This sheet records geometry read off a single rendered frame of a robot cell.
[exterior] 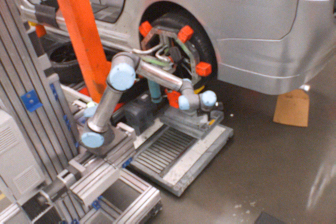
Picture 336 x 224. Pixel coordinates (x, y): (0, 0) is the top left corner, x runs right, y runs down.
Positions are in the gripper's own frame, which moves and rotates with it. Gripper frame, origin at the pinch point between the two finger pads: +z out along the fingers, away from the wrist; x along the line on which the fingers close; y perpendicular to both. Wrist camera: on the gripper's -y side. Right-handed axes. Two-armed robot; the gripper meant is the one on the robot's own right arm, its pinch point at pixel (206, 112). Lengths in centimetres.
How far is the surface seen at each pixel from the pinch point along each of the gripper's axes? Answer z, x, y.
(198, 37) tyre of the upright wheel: 19, -60, -9
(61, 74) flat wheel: 141, -101, 126
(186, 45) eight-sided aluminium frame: 20, -56, 0
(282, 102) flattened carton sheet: 122, -23, -99
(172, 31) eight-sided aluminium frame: 20, -69, 9
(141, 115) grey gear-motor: 84, -25, 44
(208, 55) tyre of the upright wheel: 26, -48, -15
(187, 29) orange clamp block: 13, -64, -2
